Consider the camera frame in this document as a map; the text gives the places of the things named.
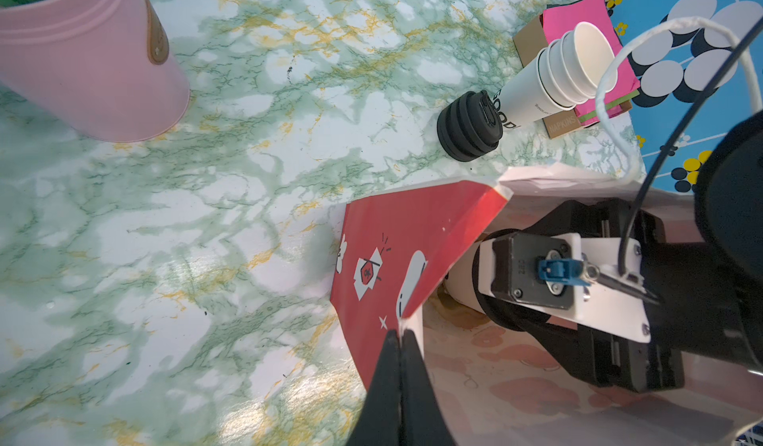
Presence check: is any single cardboard cup carrier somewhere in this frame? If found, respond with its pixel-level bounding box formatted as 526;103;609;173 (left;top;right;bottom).
429;285;490;331

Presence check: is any stack of white paper cups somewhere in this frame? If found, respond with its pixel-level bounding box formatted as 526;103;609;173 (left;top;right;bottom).
494;45;581;129

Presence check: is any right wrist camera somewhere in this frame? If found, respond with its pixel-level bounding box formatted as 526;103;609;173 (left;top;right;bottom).
480;231;651;344

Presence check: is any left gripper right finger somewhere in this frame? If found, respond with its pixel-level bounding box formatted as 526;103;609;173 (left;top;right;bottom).
401;330;455;446

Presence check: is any white paper coffee cup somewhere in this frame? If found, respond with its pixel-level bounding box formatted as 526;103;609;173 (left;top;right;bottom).
444;243;496;313

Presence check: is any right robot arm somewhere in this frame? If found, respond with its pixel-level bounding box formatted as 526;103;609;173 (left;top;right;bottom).
488;115;762;394

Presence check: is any pink napkin stack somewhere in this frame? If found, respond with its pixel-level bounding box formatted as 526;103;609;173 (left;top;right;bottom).
540;0;640;126

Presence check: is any cardboard napkin box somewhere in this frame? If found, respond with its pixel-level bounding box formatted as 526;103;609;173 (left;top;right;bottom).
514;12;636;139

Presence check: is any red white paper bag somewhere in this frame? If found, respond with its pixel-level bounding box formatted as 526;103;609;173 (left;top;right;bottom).
329;16;763;446

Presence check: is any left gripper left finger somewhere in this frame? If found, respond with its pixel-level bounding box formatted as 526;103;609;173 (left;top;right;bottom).
347;330;403;446

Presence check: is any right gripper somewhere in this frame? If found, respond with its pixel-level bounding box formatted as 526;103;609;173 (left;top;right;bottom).
511;198;763;394

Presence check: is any stack of black lids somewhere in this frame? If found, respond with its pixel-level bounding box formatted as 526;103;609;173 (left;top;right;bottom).
436;90;503;163

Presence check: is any pink utensil cup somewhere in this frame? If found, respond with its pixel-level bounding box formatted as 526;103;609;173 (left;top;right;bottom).
1;0;190;142

